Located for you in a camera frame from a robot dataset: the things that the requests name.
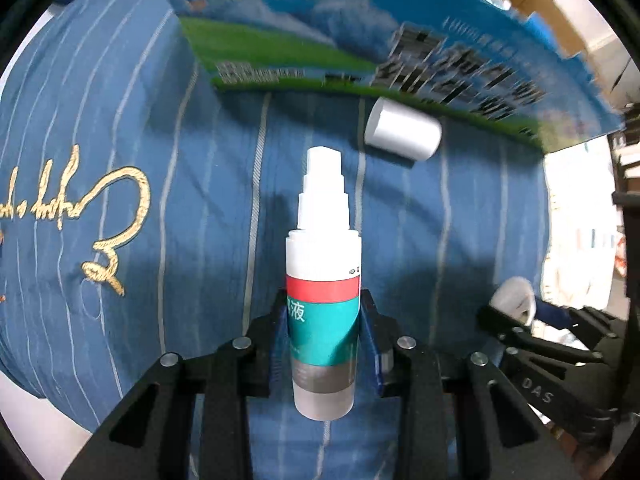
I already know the white spray bottle teal label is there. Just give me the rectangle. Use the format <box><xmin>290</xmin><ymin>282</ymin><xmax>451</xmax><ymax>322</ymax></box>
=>
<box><xmin>285</xmin><ymin>146</ymin><xmax>362</xmax><ymax>422</ymax></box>

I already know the white cylindrical cap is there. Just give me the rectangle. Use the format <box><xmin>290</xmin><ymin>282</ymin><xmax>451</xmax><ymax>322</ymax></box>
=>
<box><xmin>364</xmin><ymin>98</ymin><xmax>442</xmax><ymax>162</ymax></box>

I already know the blue striped bedsheet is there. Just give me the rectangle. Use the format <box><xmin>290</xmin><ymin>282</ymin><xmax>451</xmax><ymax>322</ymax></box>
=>
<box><xmin>1</xmin><ymin>0</ymin><xmax>549</xmax><ymax>430</ymax></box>

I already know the cardboard box blue printed exterior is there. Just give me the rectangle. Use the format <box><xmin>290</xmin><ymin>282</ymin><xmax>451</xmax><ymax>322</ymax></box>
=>
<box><xmin>168</xmin><ymin>0</ymin><xmax>624</xmax><ymax>153</ymax></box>

